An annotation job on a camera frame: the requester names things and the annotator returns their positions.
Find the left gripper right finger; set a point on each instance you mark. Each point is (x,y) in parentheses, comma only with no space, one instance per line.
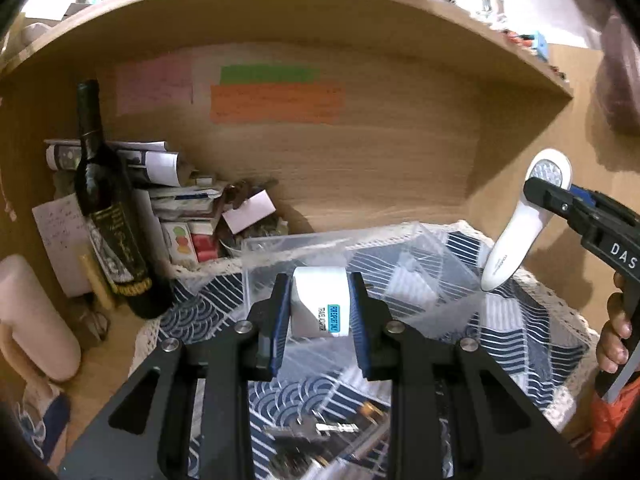
(374,347)

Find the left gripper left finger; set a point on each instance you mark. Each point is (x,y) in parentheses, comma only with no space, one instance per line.
(270,318)

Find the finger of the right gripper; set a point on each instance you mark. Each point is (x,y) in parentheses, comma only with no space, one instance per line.
(595,199)
(572,205)

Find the white shoehorn-shaped device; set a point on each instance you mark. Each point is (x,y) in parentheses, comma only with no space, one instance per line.
(527,221)

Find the white charger cube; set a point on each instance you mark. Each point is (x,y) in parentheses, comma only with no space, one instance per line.
(320,303)

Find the silver metal tube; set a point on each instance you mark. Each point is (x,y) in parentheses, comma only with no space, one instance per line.
(373,466)

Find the person's right hand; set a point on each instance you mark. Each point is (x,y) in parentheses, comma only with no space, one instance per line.
(611,352)

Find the blue patterned lace tablecloth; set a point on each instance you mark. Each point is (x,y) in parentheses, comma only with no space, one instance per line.
(493,376)

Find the red small box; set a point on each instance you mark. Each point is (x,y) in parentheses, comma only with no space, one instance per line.
(204,241)

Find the white card box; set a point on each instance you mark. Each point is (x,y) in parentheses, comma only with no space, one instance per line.
(252,210)

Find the traffic light card box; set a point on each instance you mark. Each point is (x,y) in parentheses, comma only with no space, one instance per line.
(179,244)

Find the black gold-banded cylinder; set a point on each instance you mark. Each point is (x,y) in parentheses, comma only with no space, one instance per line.
(325,440)

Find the wooden stick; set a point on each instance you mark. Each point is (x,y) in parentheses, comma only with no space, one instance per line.
(100,287)

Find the dark wine bottle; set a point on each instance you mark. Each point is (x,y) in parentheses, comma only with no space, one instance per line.
(104,196)

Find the orange sticky note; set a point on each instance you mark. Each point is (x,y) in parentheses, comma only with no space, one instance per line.
(299,103)

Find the white handwritten note paper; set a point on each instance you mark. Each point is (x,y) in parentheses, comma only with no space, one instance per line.
(64,236)

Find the pink ceramic mug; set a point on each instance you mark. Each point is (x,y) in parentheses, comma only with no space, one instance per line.
(37,327)

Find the green sticky note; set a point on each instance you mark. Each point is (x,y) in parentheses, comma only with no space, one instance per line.
(267,74)

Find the pink sticky note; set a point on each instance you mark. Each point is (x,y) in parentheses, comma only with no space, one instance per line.
(147,85)

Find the wooden shelf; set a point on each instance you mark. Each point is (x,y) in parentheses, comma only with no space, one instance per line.
(428,30)

